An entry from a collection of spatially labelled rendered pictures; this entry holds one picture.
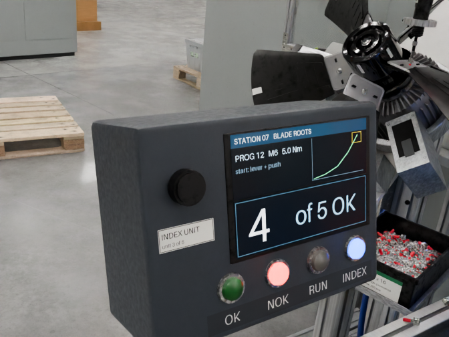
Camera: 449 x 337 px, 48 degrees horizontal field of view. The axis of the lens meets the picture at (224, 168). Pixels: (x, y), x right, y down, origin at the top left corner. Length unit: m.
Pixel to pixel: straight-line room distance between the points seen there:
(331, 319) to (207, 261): 0.30
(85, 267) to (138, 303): 2.02
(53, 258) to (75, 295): 0.32
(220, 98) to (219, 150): 3.80
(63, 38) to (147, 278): 6.58
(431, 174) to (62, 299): 1.60
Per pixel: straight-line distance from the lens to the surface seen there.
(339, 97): 1.19
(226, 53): 4.10
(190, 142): 0.39
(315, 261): 0.49
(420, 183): 1.23
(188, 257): 0.41
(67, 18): 6.94
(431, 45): 1.55
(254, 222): 0.43
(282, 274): 0.46
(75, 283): 2.35
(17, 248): 2.64
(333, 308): 0.68
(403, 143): 1.21
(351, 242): 0.52
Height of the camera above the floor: 1.37
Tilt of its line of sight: 23 degrees down
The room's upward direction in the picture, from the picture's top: 5 degrees clockwise
